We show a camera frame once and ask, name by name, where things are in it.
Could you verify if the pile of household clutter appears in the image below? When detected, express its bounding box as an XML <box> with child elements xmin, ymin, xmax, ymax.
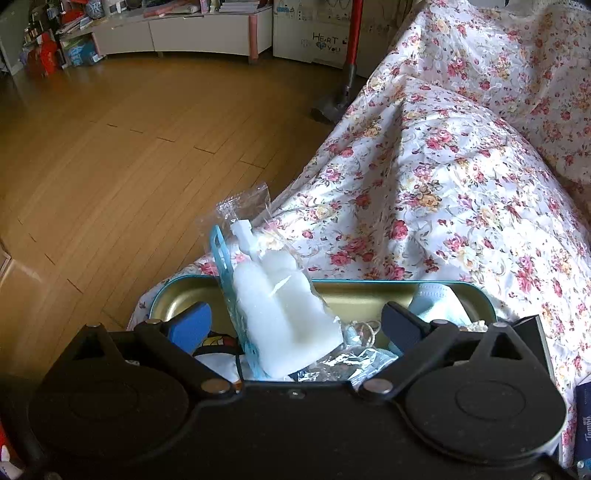
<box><xmin>21</xmin><ymin>0</ymin><xmax>273</xmax><ymax>28</ymax></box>

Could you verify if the white box with writing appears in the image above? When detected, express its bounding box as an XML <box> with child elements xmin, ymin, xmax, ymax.
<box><xmin>272</xmin><ymin>0</ymin><xmax>411</xmax><ymax>77</ymax></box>

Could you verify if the floral sofa cover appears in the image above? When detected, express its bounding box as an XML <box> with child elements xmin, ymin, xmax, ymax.
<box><xmin>134</xmin><ymin>0</ymin><xmax>591</xmax><ymax>467</ymax></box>

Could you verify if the blue carton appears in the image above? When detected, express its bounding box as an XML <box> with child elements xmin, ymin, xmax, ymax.
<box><xmin>62</xmin><ymin>37</ymin><xmax>100</xmax><ymax>66</ymax></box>

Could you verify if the red stick vacuum cleaner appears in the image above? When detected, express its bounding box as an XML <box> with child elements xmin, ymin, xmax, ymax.
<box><xmin>310</xmin><ymin>0</ymin><xmax>365</xmax><ymax>124</ymax></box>

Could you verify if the white low cabinet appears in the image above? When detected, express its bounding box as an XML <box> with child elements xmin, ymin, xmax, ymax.
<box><xmin>90</xmin><ymin>4</ymin><xmax>274</xmax><ymax>63</ymax></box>

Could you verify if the blue tissue pack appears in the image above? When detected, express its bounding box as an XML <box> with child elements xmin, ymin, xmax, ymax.
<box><xmin>573</xmin><ymin>376</ymin><xmax>591</xmax><ymax>467</ymax></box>

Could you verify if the teal tin box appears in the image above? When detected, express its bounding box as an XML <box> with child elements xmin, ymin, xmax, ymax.
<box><xmin>148</xmin><ymin>277</ymin><xmax>498</xmax><ymax>384</ymax></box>

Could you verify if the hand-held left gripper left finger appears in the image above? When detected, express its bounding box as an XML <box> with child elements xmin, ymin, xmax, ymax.
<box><xmin>46</xmin><ymin>302</ymin><xmax>242</xmax><ymax>398</ymax></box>

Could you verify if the red bag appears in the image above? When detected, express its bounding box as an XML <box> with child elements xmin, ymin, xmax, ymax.
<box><xmin>28</xmin><ymin>34</ymin><xmax>61</xmax><ymax>77</ymax></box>

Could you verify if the white sponge packet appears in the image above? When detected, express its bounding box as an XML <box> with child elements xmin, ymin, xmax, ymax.
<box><xmin>194</xmin><ymin>182</ymin><xmax>398</xmax><ymax>384</ymax></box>

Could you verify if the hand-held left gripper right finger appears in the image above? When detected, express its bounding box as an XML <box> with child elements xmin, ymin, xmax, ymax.
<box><xmin>359</xmin><ymin>302</ymin><xmax>550</xmax><ymax>401</ymax></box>

